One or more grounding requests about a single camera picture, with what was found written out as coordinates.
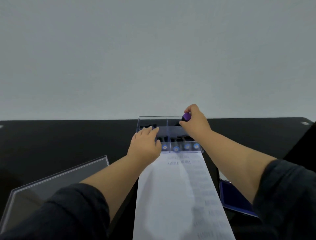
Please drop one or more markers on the person's left hand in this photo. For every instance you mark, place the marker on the person's left hand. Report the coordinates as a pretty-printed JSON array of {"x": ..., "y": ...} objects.
[{"x": 144, "y": 148}]

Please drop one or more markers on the person's right hand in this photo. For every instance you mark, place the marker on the person's right hand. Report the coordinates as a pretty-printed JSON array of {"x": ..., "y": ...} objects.
[{"x": 196, "y": 123}]

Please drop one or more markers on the person's left middle finger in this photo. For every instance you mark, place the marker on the person's left middle finger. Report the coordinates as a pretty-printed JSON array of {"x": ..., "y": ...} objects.
[{"x": 147, "y": 130}]

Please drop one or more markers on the person's left thumb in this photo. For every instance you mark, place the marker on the person's left thumb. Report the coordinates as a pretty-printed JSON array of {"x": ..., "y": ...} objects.
[{"x": 158, "y": 145}]

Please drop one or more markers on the person's left little finger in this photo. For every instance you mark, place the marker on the person's left little finger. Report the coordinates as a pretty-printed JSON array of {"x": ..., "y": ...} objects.
[{"x": 134, "y": 136}]

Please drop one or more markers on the person's right thumb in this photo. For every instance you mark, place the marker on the person's right thumb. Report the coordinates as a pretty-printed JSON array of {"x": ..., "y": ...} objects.
[{"x": 184, "y": 124}]

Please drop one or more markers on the purple round stamp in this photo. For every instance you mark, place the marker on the purple round stamp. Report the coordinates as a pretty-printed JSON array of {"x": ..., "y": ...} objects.
[{"x": 186, "y": 117}]

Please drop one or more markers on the clear acrylic organizer box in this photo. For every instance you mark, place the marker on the clear acrylic organizer box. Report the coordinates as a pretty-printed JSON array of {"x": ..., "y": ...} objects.
[{"x": 172, "y": 132}]

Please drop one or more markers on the person's right forearm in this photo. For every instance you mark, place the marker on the person's right forearm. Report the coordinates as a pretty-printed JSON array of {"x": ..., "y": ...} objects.
[{"x": 234, "y": 163}]

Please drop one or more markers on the person's left forearm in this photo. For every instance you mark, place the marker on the person's left forearm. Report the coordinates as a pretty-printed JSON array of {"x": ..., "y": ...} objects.
[{"x": 116, "y": 184}]

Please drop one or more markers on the black stamp with blue end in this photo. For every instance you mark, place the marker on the black stamp with blue end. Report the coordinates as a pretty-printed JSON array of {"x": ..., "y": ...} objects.
[
  {"x": 196, "y": 145},
  {"x": 176, "y": 148},
  {"x": 187, "y": 146},
  {"x": 164, "y": 146}
]

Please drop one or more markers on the white printed paper sheet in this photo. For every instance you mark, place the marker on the white printed paper sheet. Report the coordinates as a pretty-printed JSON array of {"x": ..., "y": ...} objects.
[{"x": 177, "y": 197}]

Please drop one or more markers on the blue ink pad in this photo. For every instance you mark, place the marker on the blue ink pad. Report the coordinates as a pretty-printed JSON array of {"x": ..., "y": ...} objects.
[{"x": 234, "y": 200}]

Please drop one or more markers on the clear acrylic lid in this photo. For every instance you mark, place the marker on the clear acrylic lid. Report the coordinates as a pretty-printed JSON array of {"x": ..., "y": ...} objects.
[{"x": 54, "y": 183}]

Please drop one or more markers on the dark left sleeve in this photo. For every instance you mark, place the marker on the dark left sleeve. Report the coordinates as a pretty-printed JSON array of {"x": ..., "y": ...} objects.
[{"x": 61, "y": 215}]

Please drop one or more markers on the dark sleeve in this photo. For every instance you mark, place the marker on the dark sleeve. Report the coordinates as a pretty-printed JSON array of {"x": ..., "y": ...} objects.
[
  {"x": 286, "y": 197},
  {"x": 61, "y": 215}
]

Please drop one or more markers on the white round table cap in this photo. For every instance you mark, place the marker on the white round table cap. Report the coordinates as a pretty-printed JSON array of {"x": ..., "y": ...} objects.
[{"x": 305, "y": 123}]

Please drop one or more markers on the dark right sleeve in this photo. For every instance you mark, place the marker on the dark right sleeve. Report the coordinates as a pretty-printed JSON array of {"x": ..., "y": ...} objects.
[{"x": 286, "y": 197}]

